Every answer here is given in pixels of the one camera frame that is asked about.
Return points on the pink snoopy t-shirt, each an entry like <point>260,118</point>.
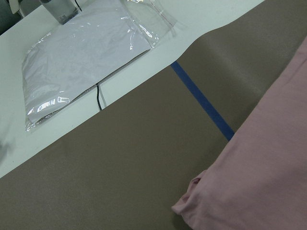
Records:
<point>259,181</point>

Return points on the brown paper table cover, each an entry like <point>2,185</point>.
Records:
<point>124,168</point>

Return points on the clear plastic garment bag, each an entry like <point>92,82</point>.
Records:
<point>73,58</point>

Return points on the grey handheld device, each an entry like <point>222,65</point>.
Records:
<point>61,10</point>

